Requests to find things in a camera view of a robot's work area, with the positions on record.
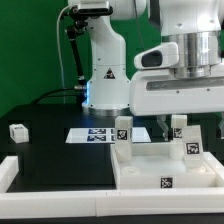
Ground white square table top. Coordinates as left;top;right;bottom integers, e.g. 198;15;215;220
111;143;224;189

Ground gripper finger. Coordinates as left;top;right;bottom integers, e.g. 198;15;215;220
157;115;169;141
218;112;224;139

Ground fiducial marker sheet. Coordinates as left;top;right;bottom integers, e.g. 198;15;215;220
65;127;151;144

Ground black cables at base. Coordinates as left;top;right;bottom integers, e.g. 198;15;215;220
30;87;88;106

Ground black camera on mount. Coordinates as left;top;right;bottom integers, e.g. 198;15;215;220
66;1;113;86

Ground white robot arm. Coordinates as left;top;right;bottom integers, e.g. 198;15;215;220
68;0;224;116

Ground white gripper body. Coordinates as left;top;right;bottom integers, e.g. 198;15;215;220
129;68;224;116

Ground white U-shaped fence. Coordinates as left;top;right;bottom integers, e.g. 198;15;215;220
0;153;224;219

